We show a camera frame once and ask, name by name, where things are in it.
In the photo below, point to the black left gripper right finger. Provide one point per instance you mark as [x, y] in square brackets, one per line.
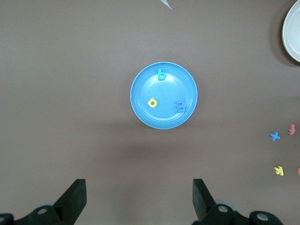
[208, 211]

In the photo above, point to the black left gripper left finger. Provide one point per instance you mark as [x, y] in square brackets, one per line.
[68, 206]

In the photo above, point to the blue foam letter m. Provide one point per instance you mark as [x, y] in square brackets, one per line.
[180, 106]

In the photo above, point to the yellow foam letter a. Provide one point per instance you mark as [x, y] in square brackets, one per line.
[150, 104]

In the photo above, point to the teal foam letter b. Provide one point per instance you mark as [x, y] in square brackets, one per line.
[161, 76]

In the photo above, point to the yellow foam letter k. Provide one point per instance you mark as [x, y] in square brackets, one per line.
[279, 170]

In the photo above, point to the blue foam letter x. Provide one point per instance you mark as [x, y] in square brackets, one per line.
[275, 136]

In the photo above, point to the salmon foam letter f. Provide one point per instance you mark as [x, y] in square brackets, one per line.
[291, 129]

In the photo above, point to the blue plate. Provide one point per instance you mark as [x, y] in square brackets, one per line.
[168, 93]

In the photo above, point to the brown table cover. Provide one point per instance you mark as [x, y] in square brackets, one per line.
[70, 70]

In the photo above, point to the beige plate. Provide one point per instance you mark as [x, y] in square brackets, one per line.
[293, 35]

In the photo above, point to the white paper scrap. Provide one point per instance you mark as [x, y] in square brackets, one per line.
[167, 3]

